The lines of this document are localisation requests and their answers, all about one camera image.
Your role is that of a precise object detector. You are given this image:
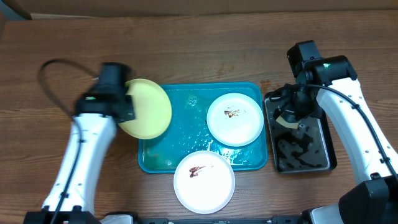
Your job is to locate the white plate front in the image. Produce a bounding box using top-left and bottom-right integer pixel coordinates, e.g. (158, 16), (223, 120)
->
(174, 151), (235, 215)

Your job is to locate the white plate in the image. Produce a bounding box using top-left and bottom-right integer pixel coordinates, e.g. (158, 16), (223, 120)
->
(174, 151), (235, 215)
(206, 93), (264, 147)

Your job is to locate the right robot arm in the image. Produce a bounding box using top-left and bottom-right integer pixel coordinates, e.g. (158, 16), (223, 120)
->
(267, 40), (397, 224)

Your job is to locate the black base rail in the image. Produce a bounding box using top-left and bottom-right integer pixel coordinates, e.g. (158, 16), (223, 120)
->
(99, 211), (343, 224)

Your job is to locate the black water tray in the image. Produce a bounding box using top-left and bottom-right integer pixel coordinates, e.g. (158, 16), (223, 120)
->
(263, 95), (337, 174)

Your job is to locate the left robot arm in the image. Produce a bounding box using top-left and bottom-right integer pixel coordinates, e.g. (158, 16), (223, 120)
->
(23, 58), (135, 224)

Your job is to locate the yellow green sponge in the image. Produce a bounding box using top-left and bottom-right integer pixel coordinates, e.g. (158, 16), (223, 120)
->
(276, 113), (299, 129)

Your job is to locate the yellow-green plate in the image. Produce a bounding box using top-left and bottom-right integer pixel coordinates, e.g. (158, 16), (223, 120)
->
(119, 78), (172, 139)

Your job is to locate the white plate right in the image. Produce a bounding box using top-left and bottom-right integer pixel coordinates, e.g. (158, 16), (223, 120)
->
(206, 93), (264, 147)

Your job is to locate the teal plastic tray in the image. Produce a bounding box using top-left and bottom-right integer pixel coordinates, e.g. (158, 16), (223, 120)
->
(138, 82), (268, 174)

